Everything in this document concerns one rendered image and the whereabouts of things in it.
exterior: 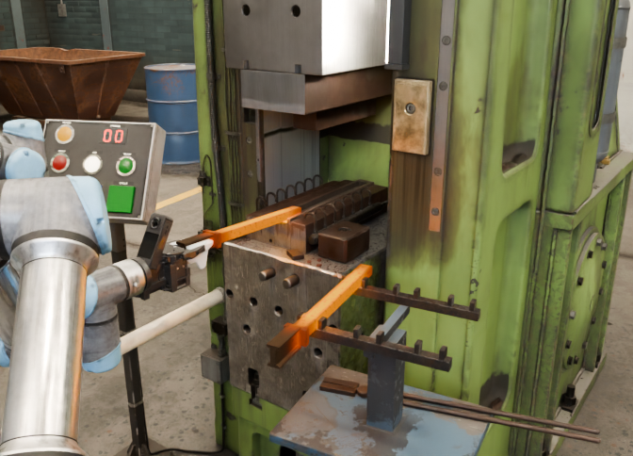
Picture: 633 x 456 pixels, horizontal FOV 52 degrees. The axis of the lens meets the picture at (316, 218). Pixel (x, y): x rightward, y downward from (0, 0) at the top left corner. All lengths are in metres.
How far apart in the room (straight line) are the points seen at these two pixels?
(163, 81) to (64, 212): 5.27
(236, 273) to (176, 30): 7.94
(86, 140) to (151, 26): 7.93
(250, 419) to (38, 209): 1.17
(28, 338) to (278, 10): 0.98
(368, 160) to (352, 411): 0.87
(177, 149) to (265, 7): 4.74
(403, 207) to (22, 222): 0.96
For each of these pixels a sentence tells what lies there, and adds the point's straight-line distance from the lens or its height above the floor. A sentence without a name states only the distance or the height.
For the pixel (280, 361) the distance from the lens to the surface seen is 1.18.
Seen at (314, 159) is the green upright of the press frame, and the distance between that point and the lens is 2.08.
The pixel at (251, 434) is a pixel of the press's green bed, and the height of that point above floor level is 0.32.
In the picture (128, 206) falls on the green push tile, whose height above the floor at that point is 0.99.
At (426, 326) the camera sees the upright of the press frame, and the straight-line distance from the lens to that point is 1.72.
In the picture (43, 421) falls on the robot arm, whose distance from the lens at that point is 0.84.
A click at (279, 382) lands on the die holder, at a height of 0.55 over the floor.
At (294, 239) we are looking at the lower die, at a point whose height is 0.95.
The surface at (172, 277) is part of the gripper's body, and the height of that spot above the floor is 0.99.
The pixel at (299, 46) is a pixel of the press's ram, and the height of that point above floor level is 1.43.
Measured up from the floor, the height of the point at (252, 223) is 1.02.
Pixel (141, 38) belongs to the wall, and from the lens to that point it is 9.99.
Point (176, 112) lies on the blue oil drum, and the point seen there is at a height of 0.50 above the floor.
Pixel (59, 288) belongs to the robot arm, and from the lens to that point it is 0.91.
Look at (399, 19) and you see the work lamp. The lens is 1.52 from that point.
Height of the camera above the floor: 1.55
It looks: 19 degrees down
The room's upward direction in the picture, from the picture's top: straight up
